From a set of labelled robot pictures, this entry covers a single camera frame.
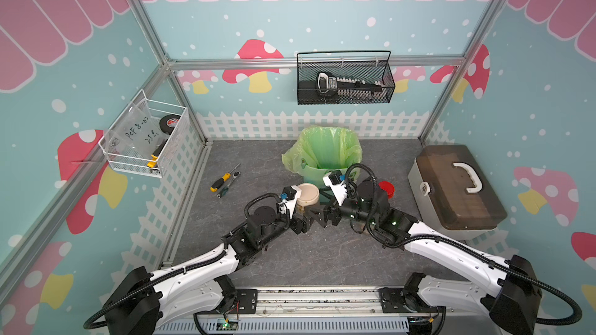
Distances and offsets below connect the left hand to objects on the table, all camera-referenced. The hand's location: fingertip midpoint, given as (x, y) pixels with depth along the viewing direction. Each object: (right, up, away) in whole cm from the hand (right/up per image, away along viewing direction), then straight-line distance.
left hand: (311, 206), depth 75 cm
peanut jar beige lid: (0, +4, -6) cm, 8 cm away
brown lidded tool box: (+55, +2, +14) cm, 57 cm away
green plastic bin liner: (+6, +20, +17) cm, 27 cm away
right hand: (+1, +2, -5) cm, 5 cm away
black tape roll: (-49, +28, +5) cm, 57 cm away
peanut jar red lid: (+29, +5, +12) cm, 32 cm away
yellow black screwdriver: (-40, +5, +28) cm, 49 cm away
